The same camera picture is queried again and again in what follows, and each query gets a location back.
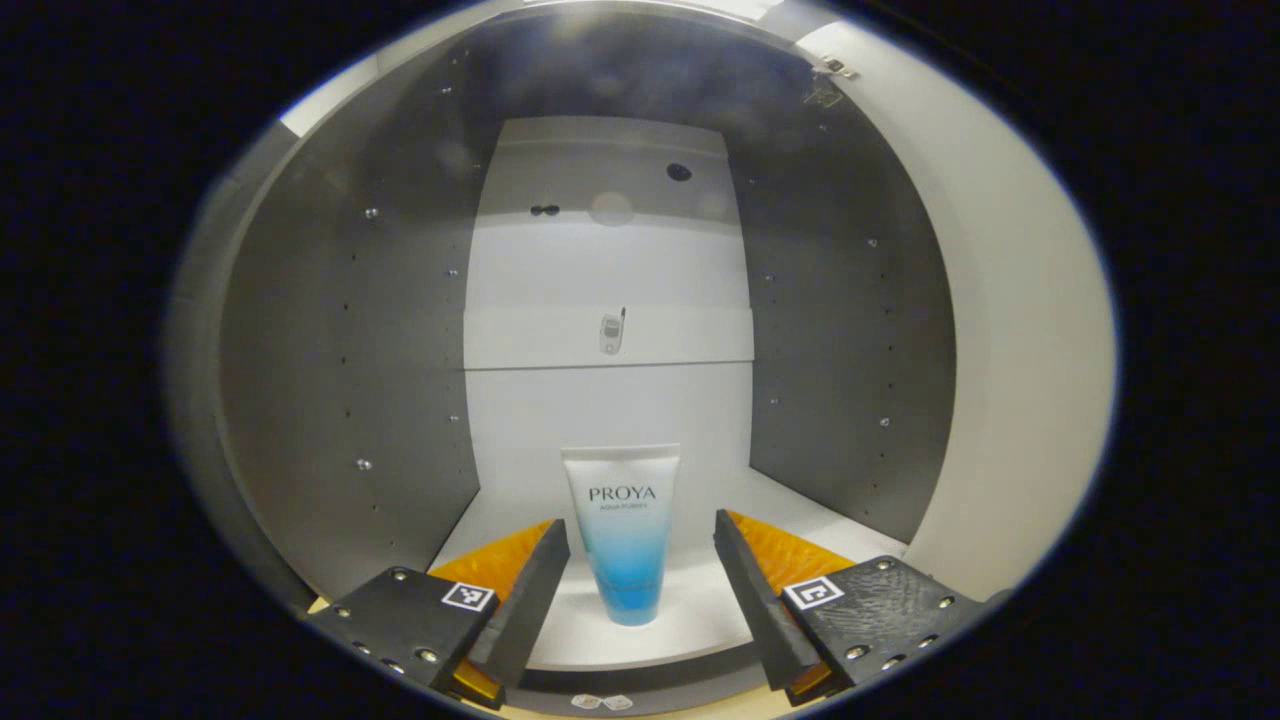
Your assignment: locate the metal door hinge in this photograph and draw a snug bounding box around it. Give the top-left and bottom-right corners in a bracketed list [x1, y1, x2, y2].
[805, 55, 859, 106]

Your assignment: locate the white and blue bottle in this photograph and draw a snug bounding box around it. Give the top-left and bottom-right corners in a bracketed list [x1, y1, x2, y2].
[560, 443, 682, 628]

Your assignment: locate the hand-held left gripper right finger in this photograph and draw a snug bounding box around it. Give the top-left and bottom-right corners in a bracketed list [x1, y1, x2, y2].
[713, 508, 986, 706]

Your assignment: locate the dark grey cabinet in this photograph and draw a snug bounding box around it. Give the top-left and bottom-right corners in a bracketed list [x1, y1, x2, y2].
[165, 10, 961, 716]

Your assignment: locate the white cabinet shelf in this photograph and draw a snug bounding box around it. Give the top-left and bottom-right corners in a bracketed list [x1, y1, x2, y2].
[430, 470, 906, 671]

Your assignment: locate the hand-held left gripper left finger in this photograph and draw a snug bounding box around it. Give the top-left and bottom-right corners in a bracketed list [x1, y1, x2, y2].
[305, 517, 571, 711]

